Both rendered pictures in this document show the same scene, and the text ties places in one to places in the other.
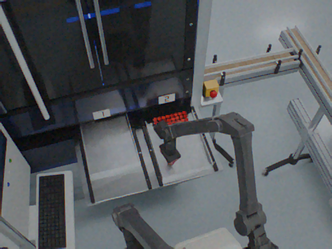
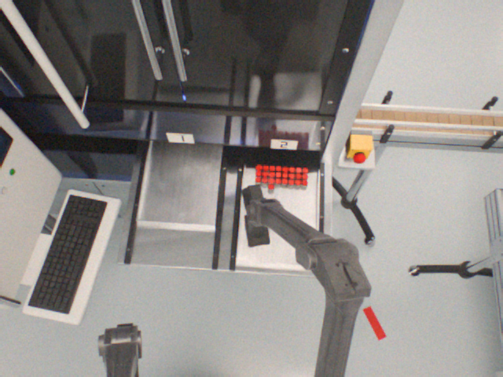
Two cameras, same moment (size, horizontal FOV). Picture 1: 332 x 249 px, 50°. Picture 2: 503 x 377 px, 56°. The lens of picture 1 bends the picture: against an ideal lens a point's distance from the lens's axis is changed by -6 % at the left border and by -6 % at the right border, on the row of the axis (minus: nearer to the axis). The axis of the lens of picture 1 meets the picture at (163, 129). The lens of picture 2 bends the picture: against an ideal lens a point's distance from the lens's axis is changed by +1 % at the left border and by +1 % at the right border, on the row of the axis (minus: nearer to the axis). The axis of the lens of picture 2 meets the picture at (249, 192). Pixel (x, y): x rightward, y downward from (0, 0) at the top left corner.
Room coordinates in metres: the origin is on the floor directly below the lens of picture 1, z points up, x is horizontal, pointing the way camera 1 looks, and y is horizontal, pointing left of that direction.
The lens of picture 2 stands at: (0.46, -0.14, 2.40)
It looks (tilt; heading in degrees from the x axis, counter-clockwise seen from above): 69 degrees down; 19
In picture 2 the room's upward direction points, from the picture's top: straight up
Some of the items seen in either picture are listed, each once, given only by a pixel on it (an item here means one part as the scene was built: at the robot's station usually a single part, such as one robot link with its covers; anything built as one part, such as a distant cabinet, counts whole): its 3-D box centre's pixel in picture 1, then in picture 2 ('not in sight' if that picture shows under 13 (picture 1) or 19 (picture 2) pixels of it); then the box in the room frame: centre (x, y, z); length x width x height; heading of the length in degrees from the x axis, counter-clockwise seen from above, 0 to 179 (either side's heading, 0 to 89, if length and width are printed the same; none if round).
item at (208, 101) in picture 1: (208, 94); (355, 151); (1.31, -0.26, 0.87); 0.14 x 0.13 x 0.02; 15
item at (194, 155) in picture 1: (177, 143); (279, 214); (0.97, -0.07, 0.90); 0.34 x 0.26 x 0.04; 15
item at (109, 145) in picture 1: (108, 141); (181, 177); (0.99, 0.28, 0.90); 0.34 x 0.26 x 0.04; 15
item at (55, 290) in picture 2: (51, 210); (68, 250); (0.64, 0.57, 0.82); 0.40 x 0.14 x 0.02; 7
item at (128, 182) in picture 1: (143, 147); (229, 203); (0.97, 0.10, 0.87); 0.70 x 0.48 x 0.02; 105
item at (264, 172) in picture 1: (292, 161); (463, 272); (1.27, -0.98, 0.07); 0.50 x 0.08 x 0.14; 105
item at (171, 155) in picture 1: (170, 148); (257, 227); (0.87, -0.03, 1.04); 0.10 x 0.07 x 0.07; 29
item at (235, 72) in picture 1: (246, 67); (435, 123); (1.47, -0.49, 0.92); 0.69 x 0.16 x 0.16; 105
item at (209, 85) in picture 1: (210, 87); (359, 144); (1.26, -0.25, 1.00); 0.08 x 0.07 x 0.07; 15
